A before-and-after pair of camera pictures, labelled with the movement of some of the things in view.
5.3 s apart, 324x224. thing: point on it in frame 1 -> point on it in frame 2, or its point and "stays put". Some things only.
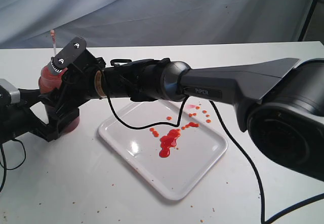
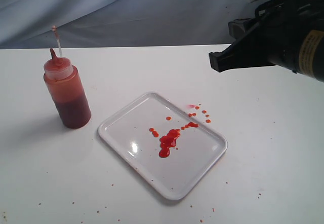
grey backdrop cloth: (108, 13) stays put
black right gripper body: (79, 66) -> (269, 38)
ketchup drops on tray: (170, 140) stays put
